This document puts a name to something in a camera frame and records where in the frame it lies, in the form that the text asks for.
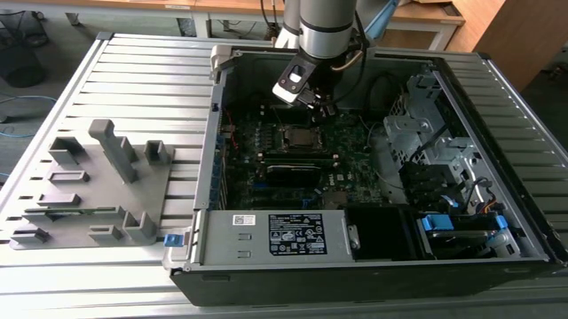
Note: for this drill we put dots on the black plastic disk bay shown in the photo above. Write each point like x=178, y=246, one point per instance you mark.
x=425, y=182

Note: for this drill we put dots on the pale blue teach pendant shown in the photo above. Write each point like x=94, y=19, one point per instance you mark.
x=381, y=16

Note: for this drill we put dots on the hard disk blue carrier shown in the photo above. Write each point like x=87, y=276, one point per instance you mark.
x=437, y=222

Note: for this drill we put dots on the green RAM stick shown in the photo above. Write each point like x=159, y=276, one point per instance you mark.
x=98, y=210
x=301, y=154

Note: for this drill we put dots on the blue case latch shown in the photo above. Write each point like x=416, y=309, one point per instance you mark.
x=172, y=241

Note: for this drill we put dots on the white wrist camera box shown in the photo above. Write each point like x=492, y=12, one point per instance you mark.
x=283, y=94

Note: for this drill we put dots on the silver metal drive cage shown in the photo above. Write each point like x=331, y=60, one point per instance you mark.
x=401, y=128

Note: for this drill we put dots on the black mesh waste bin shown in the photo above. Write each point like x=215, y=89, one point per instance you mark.
x=21, y=66

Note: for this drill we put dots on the green motherboard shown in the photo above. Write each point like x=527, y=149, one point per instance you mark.
x=354, y=172

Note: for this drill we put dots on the gray power supply unit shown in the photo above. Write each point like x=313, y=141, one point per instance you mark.
x=222, y=239

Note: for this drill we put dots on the black open PC case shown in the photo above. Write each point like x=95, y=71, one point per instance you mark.
x=310, y=285

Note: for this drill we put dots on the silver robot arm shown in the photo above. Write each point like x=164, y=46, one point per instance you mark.
x=327, y=33

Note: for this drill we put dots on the wooden desk white frame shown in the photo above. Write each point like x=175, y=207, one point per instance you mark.
x=421, y=15
x=132, y=3
x=235, y=8

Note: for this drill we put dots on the silver CPU plate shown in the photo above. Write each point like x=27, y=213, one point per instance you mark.
x=302, y=137

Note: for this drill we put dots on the gray plastic parts rack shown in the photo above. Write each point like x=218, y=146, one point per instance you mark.
x=102, y=199

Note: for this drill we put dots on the black graphics card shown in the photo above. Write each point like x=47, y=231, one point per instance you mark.
x=293, y=176

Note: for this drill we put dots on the wooden cabinet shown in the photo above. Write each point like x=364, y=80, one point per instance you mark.
x=511, y=33

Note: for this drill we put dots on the CPU socket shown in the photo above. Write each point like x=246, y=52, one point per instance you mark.
x=281, y=139

